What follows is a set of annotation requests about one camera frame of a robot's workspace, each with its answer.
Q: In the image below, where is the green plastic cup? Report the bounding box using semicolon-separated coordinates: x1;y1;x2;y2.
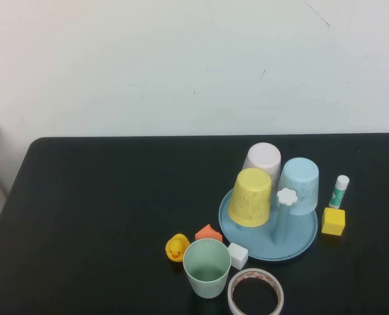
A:
182;238;232;299

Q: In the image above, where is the pale pink plastic cup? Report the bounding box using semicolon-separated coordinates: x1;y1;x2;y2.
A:
241;142;282;186

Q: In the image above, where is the yellow plastic cup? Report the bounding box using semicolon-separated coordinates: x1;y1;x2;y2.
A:
227;167;273;228

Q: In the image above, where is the blue cup stand with pegs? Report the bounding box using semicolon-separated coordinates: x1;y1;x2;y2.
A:
218;187;319;263

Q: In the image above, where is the light blue plastic cup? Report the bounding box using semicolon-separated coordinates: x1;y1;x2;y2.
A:
277;157;320;217

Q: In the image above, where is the orange foam block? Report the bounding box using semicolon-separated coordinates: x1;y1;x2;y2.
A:
194;224;224;243

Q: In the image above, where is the yellow rubber duck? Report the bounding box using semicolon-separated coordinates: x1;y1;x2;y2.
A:
165;233;192;263

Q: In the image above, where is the white cube block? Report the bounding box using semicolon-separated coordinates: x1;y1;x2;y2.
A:
227;242;249;270

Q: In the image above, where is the white tape roll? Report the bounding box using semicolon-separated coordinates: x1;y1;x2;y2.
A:
227;268;285;315

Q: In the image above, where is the white green glue stick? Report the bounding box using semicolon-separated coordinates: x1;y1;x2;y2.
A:
328;175;350;210

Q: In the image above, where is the yellow cube block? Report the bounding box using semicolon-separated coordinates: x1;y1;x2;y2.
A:
321;207;346;237

